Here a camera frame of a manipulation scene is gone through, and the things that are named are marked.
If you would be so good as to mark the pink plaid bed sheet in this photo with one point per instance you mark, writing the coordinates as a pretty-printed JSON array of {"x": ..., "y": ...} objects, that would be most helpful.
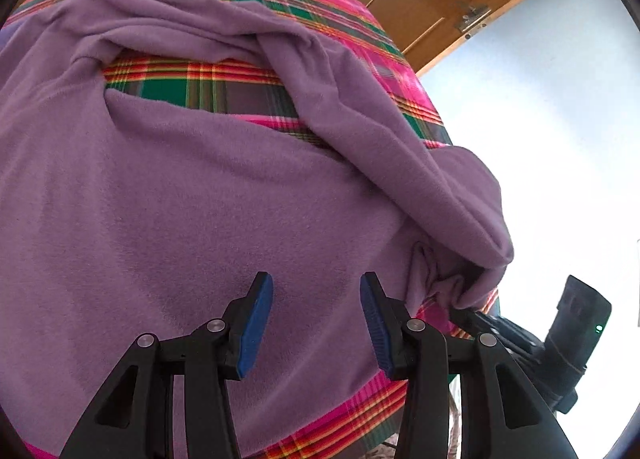
[{"x": 200, "y": 89}]

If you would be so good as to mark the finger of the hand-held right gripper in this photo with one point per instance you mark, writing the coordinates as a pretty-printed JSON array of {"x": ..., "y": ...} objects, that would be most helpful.
[{"x": 480, "y": 321}]

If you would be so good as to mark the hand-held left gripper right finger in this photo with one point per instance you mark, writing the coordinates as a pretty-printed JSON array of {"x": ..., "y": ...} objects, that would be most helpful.
[{"x": 375, "y": 324}]

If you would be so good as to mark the purple fleece pants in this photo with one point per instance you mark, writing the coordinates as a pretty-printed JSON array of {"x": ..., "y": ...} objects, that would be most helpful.
[{"x": 200, "y": 214}]

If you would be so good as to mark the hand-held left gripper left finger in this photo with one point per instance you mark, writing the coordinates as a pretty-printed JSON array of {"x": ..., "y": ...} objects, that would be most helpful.
[{"x": 255, "y": 324}]

